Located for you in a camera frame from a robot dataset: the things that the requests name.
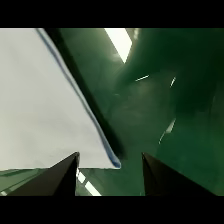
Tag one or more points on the white garment with blue trim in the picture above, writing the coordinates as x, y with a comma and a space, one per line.
40, 100

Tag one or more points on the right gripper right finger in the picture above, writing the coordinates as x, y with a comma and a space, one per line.
163, 181

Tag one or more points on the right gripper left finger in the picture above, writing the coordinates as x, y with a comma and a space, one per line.
60, 178

